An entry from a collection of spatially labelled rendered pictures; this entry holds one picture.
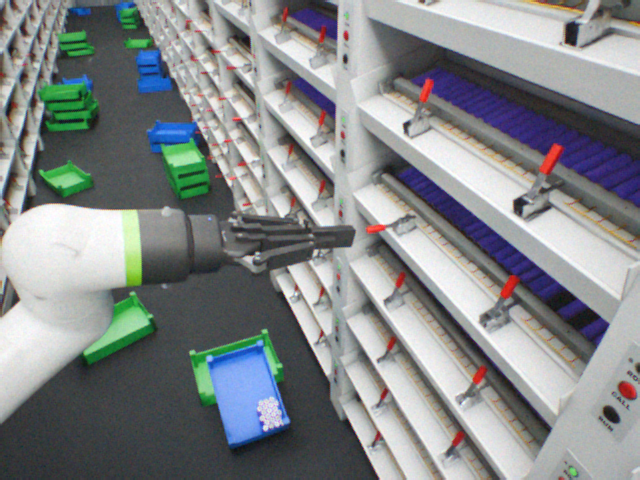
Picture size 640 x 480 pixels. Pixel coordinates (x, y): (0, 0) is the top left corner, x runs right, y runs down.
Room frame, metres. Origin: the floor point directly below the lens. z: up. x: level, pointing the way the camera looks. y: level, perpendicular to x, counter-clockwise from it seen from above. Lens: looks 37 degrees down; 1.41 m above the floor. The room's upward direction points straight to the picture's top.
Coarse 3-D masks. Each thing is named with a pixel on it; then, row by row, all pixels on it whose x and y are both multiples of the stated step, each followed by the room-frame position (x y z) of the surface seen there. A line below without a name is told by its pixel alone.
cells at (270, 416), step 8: (264, 400) 0.90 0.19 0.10; (272, 400) 0.90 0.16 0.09; (264, 408) 0.88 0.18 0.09; (272, 408) 0.88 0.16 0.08; (264, 416) 0.86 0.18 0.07; (272, 416) 0.86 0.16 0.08; (280, 416) 0.87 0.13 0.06; (264, 424) 0.83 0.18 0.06; (272, 424) 0.83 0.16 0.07; (280, 424) 0.84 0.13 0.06
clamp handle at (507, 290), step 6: (510, 276) 0.49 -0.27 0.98; (510, 282) 0.49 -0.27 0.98; (516, 282) 0.48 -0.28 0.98; (504, 288) 0.49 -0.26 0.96; (510, 288) 0.48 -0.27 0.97; (504, 294) 0.48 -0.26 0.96; (510, 294) 0.48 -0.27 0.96; (498, 300) 0.49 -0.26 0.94; (504, 300) 0.48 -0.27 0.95; (498, 306) 0.48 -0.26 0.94; (492, 312) 0.48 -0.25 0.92; (498, 312) 0.48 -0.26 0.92
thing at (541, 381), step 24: (360, 168) 0.89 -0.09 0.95; (384, 168) 0.91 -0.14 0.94; (408, 168) 0.93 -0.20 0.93; (360, 192) 0.88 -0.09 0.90; (384, 216) 0.78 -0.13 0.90; (408, 240) 0.70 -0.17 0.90; (408, 264) 0.68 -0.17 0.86; (432, 264) 0.63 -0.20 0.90; (432, 288) 0.60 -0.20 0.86; (456, 288) 0.56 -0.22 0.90; (456, 312) 0.53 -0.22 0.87; (480, 312) 0.51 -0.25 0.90; (480, 336) 0.47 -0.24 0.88; (504, 336) 0.46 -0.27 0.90; (552, 336) 0.44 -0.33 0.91; (504, 360) 0.42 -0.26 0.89; (528, 360) 0.41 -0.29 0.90; (552, 360) 0.41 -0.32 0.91; (576, 360) 0.40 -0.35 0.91; (528, 384) 0.38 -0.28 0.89; (552, 384) 0.37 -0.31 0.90; (576, 384) 0.37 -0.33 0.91; (552, 408) 0.34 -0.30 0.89
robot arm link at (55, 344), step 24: (24, 312) 0.39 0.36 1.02; (96, 312) 0.41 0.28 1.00; (0, 336) 0.36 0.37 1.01; (24, 336) 0.36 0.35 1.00; (48, 336) 0.37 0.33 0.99; (72, 336) 0.38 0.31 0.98; (96, 336) 0.41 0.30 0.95; (0, 360) 0.33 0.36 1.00; (24, 360) 0.34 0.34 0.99; (48, 360) 0.35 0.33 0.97; (0, 384) 0.31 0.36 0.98; (24, 384) 0.32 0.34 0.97; (0, 408) 0.29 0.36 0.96
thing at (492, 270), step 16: (384, 176) 0.88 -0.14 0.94; (400, 192) 0.82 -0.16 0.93; (416, 208) 0.76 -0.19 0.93; (432, 224) 0.71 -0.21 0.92; (448, 224) 0.69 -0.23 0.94; (448, 240) 0.67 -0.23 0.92; (464, 240) 0.64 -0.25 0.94; (480, 256) 0.60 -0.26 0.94; (496, 272) 0.56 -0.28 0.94; (528, 304) 0.49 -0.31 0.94; (544, 304) 0.48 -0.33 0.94; (528, 320) 0.47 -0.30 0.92; (544, 320) 0.46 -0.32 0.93; (560, 320) 0.45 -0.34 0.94; (560, 336) 0.43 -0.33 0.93; (576, 336) 0.42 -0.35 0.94; (576, 352) 0.41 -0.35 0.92; (592, 352) 0.39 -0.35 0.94
